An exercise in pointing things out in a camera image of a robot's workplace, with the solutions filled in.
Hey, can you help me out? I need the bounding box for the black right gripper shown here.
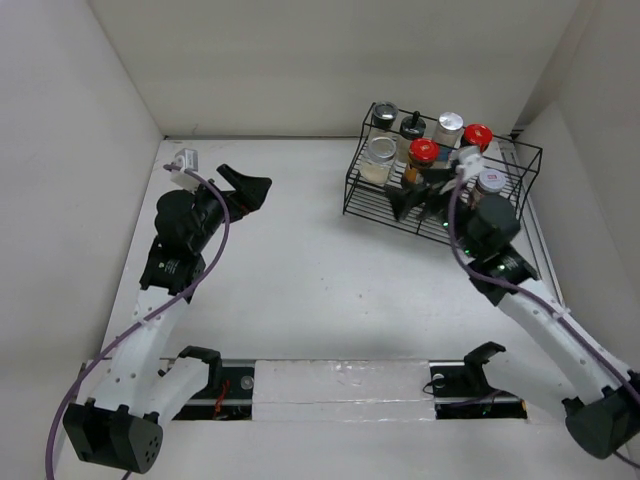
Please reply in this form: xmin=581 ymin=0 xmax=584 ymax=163
xmin=382 ymin=167 xmax=481 ymax=259

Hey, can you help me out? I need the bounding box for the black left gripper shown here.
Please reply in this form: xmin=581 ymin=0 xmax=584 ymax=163
xmin=185 ymin=165 xmax=270 ymax=253

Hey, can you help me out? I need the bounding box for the small red-cap brown bottle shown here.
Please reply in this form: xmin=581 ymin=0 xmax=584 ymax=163
xmin=401 ymin=138 xmax=440 ymax=189

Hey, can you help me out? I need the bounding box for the silver-lid white powder jar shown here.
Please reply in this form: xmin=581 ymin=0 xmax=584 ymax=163
xmin=360 ymin=136 xmax=396 ymax=185

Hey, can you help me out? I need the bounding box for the silver-lid blue-label jar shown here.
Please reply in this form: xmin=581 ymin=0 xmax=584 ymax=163
xmin=432 ymin=112 xmax=464 ymax=167

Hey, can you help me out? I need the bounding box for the black-pump-lid spice jar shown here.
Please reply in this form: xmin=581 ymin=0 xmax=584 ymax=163
xmin=396 ymin=111 xmax=426 ymax=164

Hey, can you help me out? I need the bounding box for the grey-lid reddish sauce jar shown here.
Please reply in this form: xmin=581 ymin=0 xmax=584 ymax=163
xmin=468 ymin=168 xmax=506 ymax=207

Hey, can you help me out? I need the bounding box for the red-lid brown sauce bottle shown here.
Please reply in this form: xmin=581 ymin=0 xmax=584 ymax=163
xmin=460 ymin=123 xmax=494 ymax=153

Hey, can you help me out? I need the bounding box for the grey-lid dark sauce jar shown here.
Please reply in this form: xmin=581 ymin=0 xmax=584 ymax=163
xmin=448 ymin=151 xmax=463 ymax=175

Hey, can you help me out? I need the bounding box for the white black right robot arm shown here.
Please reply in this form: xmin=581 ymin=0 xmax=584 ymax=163
xmin=385 ymin=167 xmax=639 ymax=459

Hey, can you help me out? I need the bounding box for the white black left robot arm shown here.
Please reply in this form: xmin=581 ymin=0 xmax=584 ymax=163
xmin=62 ymin=164 xmax=272 ymax=474

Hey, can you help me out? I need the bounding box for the glass-lid spice jar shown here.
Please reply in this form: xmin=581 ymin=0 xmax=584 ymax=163
xmin=368 ymin=101 xmax=399 ymax=141

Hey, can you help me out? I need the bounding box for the black wire shelf rack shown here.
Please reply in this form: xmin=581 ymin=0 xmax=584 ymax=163
xmin=342 ymin=107 xmax=543 ymax=244

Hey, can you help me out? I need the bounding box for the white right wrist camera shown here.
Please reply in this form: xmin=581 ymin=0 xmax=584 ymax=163
xmin=455 ymin=146 xmax=485 ymax=183

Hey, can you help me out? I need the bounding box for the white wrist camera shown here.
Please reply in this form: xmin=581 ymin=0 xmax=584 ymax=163
xmin=455 ymin=146 xmax=485 ymax=183
xmin=163 ymin=148 xmax=200 ymax=193

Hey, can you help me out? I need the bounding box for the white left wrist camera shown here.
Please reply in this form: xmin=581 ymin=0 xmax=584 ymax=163
xmin=163 ymin=148 xmax=200 ymax=193

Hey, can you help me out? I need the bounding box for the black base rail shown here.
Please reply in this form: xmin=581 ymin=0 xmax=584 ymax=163
xmin=176 ymin=360 xmax=528 ymax=423

